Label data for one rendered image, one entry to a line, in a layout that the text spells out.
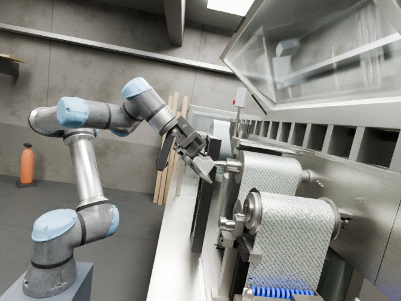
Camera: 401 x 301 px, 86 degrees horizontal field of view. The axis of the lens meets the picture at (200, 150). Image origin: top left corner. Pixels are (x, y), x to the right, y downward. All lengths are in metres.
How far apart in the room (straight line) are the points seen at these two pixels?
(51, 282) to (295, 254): 0.76
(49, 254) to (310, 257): 0.80
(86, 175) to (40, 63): 3.81
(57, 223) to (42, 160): 3.89
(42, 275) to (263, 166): 0.83
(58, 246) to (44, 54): 4.02
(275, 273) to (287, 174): 0.37
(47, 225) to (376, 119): 1.06
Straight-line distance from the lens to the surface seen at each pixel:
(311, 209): 0.77
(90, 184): 0.92
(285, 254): 0.78
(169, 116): 0.61
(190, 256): 1.08
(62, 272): 0.91
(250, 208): 0.71
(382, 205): 0.81
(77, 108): 0.61
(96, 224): 0.88
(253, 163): 0.90
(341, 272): 0.95
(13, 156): 4.93
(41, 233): 0.84
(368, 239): 0.85
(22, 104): 4.75
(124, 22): 4.32
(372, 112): 0.89
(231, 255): 0.83
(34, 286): 0.92
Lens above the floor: 1.51
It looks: 8 degrees down
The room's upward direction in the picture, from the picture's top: 10 degrees clockwise
